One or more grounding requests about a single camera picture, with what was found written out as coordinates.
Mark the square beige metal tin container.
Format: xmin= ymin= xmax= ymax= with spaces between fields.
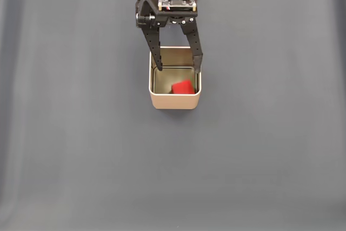
xmin=148 ymin=46 xmax=202 ymax=110

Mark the red cube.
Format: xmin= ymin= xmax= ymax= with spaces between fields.
xmin=171 ymin=80 xmax=196 ymax=95

